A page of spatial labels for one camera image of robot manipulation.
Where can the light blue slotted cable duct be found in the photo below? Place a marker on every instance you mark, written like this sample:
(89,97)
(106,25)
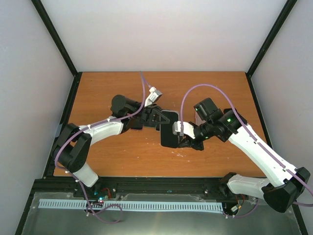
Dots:
(132,206)

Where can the black phone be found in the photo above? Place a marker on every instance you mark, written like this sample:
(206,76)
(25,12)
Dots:
(167,137)

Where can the phone with maroon edge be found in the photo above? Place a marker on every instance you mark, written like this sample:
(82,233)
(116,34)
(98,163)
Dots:
(136,125)

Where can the right black frame post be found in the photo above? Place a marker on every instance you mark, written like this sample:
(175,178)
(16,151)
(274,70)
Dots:
(280,20)

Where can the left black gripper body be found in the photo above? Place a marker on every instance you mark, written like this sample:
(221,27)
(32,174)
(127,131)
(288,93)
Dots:
(145,117)

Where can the black frame post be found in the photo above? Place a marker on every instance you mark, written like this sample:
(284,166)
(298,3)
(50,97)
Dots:
(280,20)
(55,36)

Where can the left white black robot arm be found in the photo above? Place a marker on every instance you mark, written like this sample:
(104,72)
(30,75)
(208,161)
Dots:
(72,146)

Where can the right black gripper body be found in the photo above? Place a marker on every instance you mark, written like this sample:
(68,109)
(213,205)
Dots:
(197,145)

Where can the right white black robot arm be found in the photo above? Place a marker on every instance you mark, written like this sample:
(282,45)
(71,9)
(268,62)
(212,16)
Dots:
(283,182)

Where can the pink phone case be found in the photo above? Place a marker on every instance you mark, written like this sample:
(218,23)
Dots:
(198,120)

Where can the left black frame post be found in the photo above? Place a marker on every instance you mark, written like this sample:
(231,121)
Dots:
(55,36)

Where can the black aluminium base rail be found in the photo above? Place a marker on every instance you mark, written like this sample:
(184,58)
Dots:
(206,188)

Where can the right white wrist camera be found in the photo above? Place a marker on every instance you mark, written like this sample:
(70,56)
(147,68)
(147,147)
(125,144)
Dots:
(183,129)

